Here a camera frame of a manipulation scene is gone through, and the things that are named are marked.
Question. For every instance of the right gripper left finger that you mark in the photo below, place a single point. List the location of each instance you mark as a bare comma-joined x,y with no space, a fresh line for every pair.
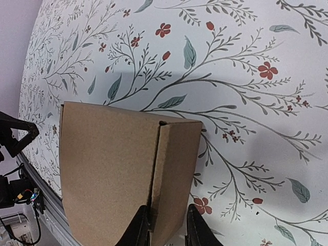
137,232

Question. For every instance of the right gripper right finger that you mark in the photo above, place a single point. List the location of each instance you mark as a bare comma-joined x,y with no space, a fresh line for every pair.
198,231

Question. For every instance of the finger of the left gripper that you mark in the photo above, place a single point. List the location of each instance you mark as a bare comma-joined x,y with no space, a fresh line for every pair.
16,134

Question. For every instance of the brown cardboard box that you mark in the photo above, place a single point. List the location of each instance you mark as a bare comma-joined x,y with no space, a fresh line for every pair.
112,161

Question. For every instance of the floral patterned table mat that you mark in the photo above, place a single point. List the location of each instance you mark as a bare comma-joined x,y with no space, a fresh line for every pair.
254,72

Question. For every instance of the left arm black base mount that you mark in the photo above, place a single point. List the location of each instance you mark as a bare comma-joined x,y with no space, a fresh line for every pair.
18,187

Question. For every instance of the front aluminium rail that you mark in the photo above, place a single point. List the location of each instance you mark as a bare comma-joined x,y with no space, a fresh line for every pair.
53,215

